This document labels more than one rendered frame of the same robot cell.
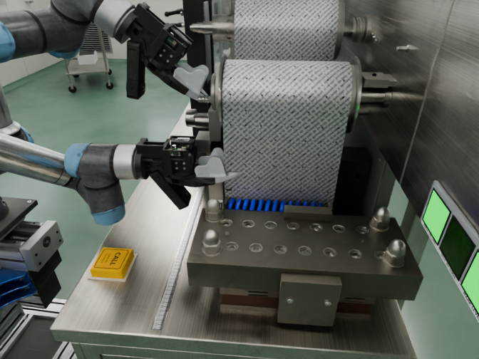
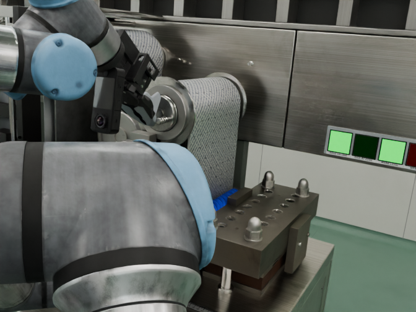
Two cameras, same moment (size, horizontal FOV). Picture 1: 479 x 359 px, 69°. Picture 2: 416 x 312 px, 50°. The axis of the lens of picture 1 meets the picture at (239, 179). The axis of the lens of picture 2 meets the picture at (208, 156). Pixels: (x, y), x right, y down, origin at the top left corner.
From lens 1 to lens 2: 0.88 m
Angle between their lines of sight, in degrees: 63
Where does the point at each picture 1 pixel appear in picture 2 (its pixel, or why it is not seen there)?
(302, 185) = (221, 179)
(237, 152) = not seen: hidden behind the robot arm
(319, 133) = (229, 130)
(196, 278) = (262, 266)
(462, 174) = (350, 113)
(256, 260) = (277, 227)
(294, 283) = (301, 226)
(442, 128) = (318, 98)
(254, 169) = not seen: hidden behind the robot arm
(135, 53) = (122, 80)
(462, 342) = not seen: outside the picture
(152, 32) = (130, 58)
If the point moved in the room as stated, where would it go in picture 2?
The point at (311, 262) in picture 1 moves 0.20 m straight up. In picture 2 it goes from (290, 213) to (301, 128)
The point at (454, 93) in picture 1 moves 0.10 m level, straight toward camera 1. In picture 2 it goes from (322, 78) to (355, 84)
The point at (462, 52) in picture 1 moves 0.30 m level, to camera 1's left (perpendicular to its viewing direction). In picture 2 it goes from (320, 58) to (289, 60)
